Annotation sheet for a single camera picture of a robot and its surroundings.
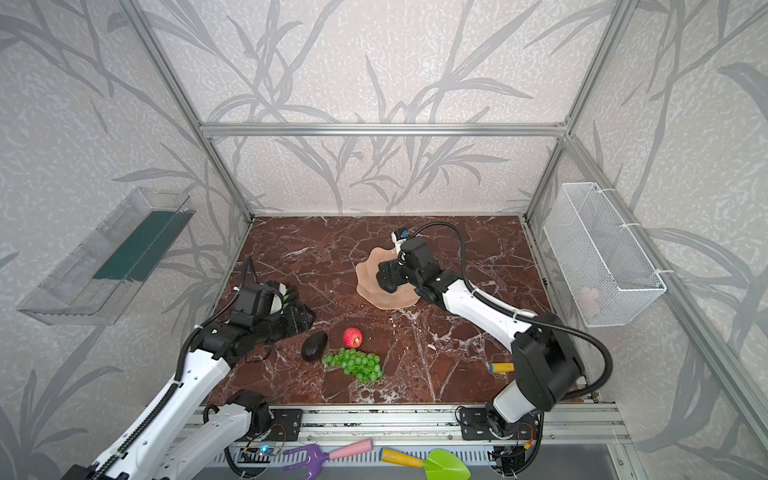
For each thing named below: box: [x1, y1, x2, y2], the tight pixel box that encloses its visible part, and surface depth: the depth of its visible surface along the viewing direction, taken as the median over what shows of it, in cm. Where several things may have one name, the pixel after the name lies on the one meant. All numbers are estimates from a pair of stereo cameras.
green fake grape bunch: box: [322, 348, 383, 382], surface depth 82 cm
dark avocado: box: [301, 330, 328, 362], surface depth 84 cm
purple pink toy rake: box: [283, 439, 373, 480], surface depth 71 cm
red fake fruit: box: [343, 327, 363, 349], surface depth 86 cm
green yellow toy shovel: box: [379, 447, 471, 480], surface depth 69 cm
